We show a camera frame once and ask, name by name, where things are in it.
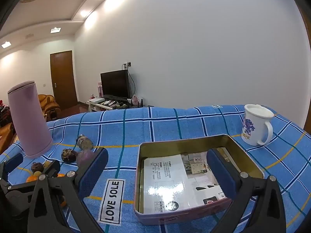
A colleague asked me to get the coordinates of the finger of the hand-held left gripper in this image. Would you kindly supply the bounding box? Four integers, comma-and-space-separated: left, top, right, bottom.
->
7, 160, 61, 195
0, 153, 24, 187

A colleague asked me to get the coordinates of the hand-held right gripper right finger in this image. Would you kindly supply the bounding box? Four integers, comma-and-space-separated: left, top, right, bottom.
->
206, 148, 287, 233

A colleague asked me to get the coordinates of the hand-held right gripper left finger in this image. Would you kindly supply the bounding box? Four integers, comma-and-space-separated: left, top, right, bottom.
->
27, 148, 109, 233

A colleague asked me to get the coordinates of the wrinkled dark passion fruit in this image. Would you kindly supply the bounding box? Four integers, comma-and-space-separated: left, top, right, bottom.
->
31, 162, 45, 173
61, 149, 78, 163

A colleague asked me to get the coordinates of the round purple turnip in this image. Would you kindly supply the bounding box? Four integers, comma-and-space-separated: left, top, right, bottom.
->
76, 150, 98, 167

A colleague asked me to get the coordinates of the cut purple root piece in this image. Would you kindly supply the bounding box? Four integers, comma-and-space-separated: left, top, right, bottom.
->
76, 134, 93, 150

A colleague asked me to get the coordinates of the pink metal tin box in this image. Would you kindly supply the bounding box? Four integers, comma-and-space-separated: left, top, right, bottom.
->
134, 134, 265, 226

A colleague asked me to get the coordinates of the tall pink cylindrical kettle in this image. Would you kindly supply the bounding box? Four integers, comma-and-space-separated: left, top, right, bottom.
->
7, 80, 53, 157

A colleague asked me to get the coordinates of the dark cluttered shelf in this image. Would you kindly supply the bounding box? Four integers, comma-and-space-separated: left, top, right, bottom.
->
0, 99, 11, 127

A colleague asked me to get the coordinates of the white mug with purple print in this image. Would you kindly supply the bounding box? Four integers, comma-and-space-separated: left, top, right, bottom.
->
241, 104, 276, 146

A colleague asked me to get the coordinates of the printed paper leaflet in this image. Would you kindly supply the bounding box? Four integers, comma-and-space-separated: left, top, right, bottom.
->
143, 148, 235, 214

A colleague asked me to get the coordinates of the brown leather armchair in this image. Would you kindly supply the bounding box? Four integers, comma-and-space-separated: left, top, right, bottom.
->
38, 94, 60, 122

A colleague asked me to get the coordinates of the white television stand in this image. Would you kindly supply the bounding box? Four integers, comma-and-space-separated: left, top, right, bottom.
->
87, 99, 155, 113

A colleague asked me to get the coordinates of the blue plaid cloth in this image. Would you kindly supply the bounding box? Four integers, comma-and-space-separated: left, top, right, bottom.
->
0, 104, 311, 233

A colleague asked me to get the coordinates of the black television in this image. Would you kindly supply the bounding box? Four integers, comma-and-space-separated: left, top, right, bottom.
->
100, 70, 130, 99

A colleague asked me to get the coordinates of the brown wooden door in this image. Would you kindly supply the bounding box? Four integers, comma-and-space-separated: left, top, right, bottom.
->
50, 50, 79, 110

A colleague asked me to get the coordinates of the black television cable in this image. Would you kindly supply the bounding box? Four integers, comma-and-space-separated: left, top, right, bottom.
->
128, 68, 135, 95

